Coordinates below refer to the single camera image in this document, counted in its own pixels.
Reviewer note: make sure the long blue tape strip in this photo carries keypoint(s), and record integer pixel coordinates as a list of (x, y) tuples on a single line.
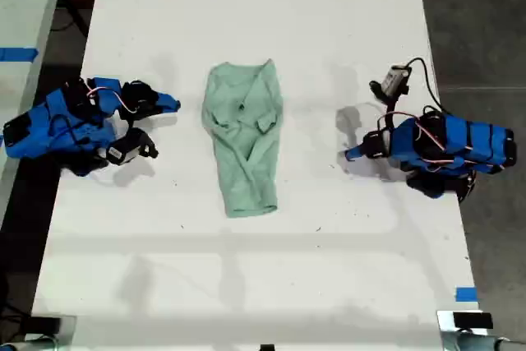
[(18, 54)]

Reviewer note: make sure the pale green t-shirt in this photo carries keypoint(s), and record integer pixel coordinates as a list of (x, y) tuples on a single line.
[(242, 137)]

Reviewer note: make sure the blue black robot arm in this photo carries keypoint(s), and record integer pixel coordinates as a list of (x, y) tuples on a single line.
[(61, 121), (460, 141)]

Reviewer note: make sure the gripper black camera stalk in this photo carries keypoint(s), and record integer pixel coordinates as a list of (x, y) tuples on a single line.
[(133, 136), (388, 102)]

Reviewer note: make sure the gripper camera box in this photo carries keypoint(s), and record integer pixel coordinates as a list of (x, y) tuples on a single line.
[(123, 154), (394, 79)]

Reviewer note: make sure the metal clamp with black box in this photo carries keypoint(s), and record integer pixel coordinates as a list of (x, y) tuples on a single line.
[(49, 324), (468, 326)]

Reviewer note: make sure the small black block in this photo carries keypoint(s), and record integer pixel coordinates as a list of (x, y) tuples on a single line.
[(267, 347)]

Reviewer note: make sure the short blue tape strip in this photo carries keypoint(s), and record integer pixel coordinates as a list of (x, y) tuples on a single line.
[(466, 294)]

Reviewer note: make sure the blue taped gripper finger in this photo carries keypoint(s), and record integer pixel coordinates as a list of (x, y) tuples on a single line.
[(358, 150), (358, 156), (168, 109), (168, 100)]

